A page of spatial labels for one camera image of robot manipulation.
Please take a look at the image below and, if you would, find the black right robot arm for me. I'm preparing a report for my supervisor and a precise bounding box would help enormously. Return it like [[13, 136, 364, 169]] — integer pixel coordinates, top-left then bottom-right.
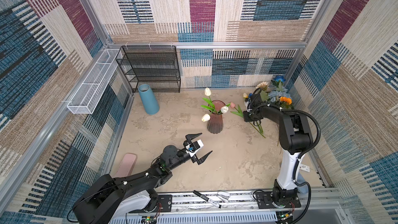
[[243, 95, 321, 208]]

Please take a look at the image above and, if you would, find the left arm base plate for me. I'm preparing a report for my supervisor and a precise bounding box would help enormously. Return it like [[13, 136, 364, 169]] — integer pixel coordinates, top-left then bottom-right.
[[129, 195, 173, 214]]

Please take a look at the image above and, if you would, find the dark red glass vase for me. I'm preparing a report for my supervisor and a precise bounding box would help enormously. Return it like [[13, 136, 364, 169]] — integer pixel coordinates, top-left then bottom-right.
[[207, 100, 226, 134]]

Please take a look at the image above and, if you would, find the mixed blue orange bouquet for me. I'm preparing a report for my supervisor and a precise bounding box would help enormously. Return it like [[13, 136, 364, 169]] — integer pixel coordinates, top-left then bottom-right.
[[256, 75, 294, 110]]

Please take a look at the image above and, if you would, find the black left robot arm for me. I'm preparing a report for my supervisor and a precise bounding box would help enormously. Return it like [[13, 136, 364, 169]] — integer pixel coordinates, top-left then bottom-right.
[[70, 133, 210, 224]]

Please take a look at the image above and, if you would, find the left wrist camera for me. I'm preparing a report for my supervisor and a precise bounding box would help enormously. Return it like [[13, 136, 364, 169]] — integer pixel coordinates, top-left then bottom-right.
[[185, 140, 204, 157]]

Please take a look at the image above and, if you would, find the pink tulip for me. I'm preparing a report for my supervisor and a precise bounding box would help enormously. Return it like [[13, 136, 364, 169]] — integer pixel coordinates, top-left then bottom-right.
[[229, 102, 265, 139]]

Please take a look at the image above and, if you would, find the black marker pen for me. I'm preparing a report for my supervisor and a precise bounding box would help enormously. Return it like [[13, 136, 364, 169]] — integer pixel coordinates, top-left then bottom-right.
[[193, 190, 222, 208]]

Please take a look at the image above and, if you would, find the white wire mesh basket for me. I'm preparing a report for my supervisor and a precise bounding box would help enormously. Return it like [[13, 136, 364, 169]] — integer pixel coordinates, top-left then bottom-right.
[[67, 49, 119, 115]]

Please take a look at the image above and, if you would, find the black wire shelf rack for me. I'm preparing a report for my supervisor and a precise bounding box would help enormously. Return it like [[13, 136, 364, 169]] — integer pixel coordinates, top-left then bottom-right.
[[116, 46, 181, 92]]

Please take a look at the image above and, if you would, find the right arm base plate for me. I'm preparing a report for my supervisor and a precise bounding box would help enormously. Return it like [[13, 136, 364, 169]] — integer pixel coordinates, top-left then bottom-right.
[[252, 190, 302, 209]]

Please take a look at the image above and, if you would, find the pink flat tray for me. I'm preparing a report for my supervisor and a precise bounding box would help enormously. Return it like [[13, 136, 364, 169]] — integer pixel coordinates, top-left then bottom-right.
[[115, 153, 137, 177]]

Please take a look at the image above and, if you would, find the teal cylindrical vase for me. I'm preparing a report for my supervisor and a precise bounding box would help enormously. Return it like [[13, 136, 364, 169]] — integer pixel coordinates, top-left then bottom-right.
[[138, 84, 160, 115]]

